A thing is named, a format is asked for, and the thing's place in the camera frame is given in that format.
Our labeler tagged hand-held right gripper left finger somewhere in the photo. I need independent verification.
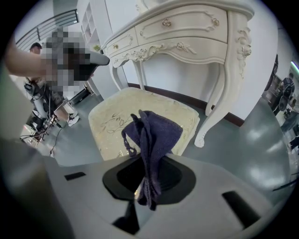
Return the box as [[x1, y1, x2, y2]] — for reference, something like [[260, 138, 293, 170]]
[[47, 156, 146, 239]]

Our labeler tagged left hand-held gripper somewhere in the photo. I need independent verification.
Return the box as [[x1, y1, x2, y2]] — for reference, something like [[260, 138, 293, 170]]
[[41, 30, 111, 82]]

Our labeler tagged white wall shelf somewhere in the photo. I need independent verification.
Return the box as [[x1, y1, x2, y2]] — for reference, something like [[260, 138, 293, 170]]
[[80, 0, 113, 47]]

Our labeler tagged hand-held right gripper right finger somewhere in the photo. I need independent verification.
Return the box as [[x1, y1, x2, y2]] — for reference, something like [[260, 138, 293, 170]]
[[137, 153, 279, 239]]

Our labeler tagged cream upholstered stool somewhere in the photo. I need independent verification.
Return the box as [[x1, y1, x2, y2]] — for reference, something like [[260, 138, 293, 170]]
[[88, 86, 201, 162]]

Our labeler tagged black metal railing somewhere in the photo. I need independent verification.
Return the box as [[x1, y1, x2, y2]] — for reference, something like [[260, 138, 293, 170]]
[[14, 8, 78, 46]]

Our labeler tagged person's left forearm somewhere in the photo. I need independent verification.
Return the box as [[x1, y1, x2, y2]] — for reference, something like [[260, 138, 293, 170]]
[[4, 42, 47, 78]]

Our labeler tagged white ornate dressing table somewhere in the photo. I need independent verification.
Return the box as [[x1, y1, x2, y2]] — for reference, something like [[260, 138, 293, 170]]
[[101, 0, 255, 148]]

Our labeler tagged dark blue cloth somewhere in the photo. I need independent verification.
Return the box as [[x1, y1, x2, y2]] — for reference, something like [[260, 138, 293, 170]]
[[121, 109, 183, 211]]

